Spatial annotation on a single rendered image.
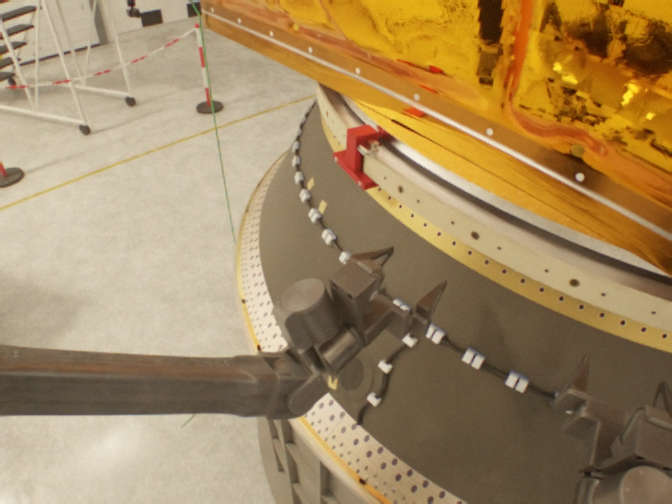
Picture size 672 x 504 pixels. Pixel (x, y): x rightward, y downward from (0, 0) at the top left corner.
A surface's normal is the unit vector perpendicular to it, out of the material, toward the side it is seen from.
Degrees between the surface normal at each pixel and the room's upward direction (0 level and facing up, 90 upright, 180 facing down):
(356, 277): 10
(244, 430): 0
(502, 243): 90
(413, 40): 94
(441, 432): 62
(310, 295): 24
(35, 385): 67
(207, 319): 0
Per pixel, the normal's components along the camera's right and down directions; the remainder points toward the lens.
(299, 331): 0.54, 0.29
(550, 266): -0.58, 0.55
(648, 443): -0.06, -0.61
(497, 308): -0.54, 0.12
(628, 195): -0.77, 0.43
